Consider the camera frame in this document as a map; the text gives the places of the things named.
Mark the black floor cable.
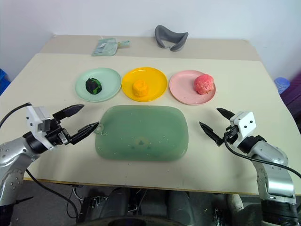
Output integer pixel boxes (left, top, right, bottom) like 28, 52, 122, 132
24, 168, 79, 222

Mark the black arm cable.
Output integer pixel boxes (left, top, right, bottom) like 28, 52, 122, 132
223, 133, 301, 179
0, 102, 32, 129

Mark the grey curved foam pad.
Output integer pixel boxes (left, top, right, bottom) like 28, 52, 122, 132
154, 24, 189, 53

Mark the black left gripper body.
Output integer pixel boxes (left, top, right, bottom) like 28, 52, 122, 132
44, 117, 72, 147

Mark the white sneaker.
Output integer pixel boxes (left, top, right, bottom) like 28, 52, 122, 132
226, 193, 244, 216

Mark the purple plastic crate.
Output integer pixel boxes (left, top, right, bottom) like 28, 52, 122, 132
281, 70, 301, 132

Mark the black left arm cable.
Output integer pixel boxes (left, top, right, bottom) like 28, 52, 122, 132
0, 102, 32, 129

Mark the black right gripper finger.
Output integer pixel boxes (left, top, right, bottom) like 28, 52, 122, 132
198, 121, 222, 145
216, 107, 235, 122

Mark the dark rounded shape under table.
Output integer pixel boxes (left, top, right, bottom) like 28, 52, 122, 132
98, 187, 132, 222
166, 191, 192, 226

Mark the blue water bottle cap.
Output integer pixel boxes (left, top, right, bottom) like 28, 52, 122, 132
273, 76, 291, 95

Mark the yellow plate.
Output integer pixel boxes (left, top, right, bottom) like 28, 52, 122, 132
121, 66, 168, 103

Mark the light green plate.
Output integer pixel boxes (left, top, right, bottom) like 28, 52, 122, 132
74, 67, 122, 103

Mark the pink clay lump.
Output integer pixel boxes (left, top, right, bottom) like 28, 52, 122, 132
193, 73, 215, 95

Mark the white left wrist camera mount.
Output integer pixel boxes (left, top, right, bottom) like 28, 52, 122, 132
25, 105, 55, 150

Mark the light green zip pouch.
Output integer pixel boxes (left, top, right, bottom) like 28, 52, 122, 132
91, 38, 131, 57

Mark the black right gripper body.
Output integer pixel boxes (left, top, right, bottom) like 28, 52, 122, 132
215, 125, 239, 147

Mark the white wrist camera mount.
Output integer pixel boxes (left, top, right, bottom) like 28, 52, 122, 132
229, 110, 257, 143
25, 105, 55, 150

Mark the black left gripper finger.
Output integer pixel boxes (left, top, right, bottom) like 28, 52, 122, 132
68, 121, 100, 145
52, 104, 85, 121

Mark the pink plate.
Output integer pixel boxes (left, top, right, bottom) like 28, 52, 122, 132
168, 69, 217, 106

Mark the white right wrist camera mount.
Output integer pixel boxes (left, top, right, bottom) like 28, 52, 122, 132
229, 110, 257, 143

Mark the green translucent silicone mat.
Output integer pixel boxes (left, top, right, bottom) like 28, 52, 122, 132
94, 104, 190, 162

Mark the dark green clay lump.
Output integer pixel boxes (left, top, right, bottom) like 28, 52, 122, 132
85, 77, 103, 95

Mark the orange clay lump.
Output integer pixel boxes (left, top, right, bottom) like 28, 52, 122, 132
131, 79, 150, 97

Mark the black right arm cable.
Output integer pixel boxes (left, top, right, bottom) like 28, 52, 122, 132
223, 133, 301, 179

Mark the blue plastic crate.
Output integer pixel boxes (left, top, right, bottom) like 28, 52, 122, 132
0, 68, 12, 97

